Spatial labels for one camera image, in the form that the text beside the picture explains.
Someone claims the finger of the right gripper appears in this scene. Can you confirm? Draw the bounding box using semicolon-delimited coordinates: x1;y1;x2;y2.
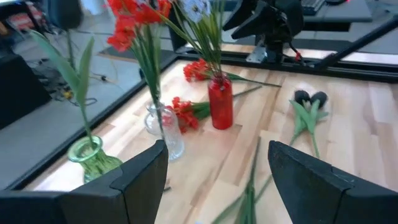
222;0;259;30
231;12;280;40

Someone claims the black backlit keyboard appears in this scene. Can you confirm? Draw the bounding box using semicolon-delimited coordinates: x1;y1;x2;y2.
301;0;326;16

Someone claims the grey side desk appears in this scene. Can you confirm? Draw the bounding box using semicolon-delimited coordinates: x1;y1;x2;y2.
303;0;398;32

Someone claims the clear glass vase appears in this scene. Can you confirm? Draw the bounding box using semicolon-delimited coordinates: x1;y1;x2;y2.
143;101;186;162

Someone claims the white frame bracket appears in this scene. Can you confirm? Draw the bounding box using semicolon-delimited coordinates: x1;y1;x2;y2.
246;45;269;63

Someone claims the white artificial flower bunch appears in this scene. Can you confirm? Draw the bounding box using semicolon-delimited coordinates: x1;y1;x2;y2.
211;138;274;224
161;0;231;82

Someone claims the red artificial flower bunch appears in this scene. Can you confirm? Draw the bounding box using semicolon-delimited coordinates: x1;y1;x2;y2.
106;0;172;141
182;58;282;88
166;85;264;134

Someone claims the black artificial tulip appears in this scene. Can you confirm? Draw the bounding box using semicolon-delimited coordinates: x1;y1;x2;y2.
288;90;330;147
29;0;96;147
294;89;321;159

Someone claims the red glass vase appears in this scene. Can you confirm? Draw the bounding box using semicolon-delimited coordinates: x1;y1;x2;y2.
207;74;234;131

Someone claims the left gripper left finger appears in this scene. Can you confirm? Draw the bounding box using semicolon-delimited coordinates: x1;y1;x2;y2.
0;139;169;224

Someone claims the black aluminium table frame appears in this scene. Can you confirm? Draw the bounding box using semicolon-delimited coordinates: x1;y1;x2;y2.
0;15;398;191

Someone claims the green glass vase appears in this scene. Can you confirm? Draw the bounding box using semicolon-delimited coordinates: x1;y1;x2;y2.
67;135;124;184

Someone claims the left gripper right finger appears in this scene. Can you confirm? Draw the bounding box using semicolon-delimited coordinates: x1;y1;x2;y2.
268;140;398;224

